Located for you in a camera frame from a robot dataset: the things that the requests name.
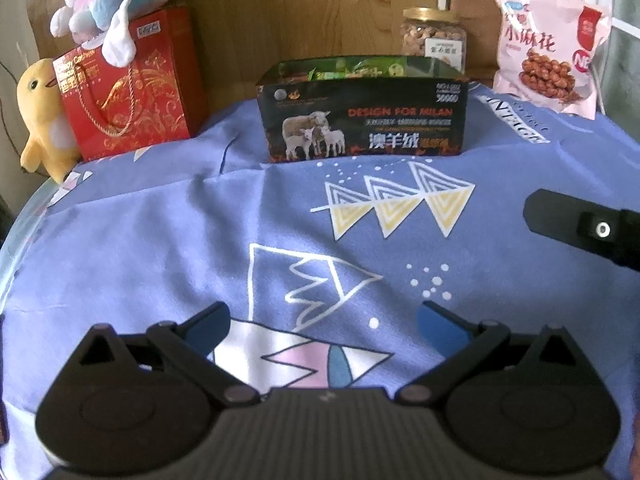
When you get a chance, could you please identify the brown chair back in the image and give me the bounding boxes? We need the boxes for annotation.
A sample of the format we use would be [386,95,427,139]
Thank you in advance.
[444,0,507,84]

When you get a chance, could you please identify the light green snack packet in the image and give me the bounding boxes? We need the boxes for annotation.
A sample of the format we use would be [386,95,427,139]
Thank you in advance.
[345,57,407,80]

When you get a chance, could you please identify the blue printed blanket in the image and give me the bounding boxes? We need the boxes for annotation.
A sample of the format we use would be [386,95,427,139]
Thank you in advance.
[0,77,640,480]

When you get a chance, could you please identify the black sheep print box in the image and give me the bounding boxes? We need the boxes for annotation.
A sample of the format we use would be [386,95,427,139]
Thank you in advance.
[255,55,472,164]

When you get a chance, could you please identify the wooden headboard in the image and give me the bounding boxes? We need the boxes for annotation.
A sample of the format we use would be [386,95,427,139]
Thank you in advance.
[22,0,451,138]

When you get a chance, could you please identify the pink fried twist snack bag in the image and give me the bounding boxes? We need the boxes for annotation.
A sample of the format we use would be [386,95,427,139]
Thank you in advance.
[487,0,614,122]

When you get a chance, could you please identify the glass nut jar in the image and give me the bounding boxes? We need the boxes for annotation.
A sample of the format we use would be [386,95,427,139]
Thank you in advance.
[399,6,469,74]

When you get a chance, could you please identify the yellow duck plush toy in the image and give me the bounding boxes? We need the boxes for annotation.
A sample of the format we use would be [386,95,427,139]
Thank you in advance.
[15,57,84,184]

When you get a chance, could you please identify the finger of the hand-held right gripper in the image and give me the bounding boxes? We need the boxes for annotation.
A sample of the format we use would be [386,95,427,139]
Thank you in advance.
[524,188,640,274]

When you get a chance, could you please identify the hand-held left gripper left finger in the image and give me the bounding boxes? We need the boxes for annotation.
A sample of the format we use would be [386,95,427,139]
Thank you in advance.
[65,301,262,407]

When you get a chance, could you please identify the red gift bag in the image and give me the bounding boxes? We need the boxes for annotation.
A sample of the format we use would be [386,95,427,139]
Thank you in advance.
[51,7,209,162]

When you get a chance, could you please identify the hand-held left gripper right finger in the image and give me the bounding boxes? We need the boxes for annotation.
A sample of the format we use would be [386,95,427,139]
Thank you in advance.
[397,301,583,407]

